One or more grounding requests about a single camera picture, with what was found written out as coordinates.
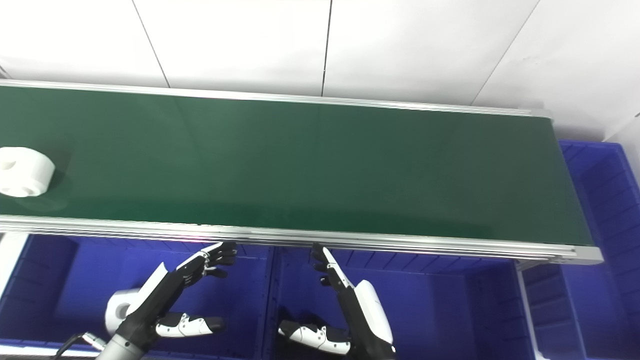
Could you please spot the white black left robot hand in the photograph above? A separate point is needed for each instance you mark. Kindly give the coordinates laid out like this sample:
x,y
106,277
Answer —
x,y
157,295

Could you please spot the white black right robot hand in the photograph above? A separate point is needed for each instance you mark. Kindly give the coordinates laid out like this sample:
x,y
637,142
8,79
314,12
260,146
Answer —
x,y
367,310

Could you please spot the white toilet paper roll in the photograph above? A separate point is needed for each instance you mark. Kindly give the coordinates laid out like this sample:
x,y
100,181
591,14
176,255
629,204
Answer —
x,y
22,170

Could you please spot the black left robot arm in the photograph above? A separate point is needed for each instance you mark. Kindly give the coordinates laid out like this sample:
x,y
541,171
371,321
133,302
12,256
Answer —
x,y
120,348

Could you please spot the white cylindrical part with holes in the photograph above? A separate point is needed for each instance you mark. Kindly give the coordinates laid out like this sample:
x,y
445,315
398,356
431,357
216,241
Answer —
x,y
116,309

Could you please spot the blue plastic bin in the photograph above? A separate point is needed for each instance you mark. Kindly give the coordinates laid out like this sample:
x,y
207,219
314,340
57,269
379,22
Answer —
x,y
610,210
75,280
430,310

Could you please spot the green conveyor belt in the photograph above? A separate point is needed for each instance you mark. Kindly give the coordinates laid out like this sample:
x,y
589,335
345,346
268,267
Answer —
x,y
350,242
310,165

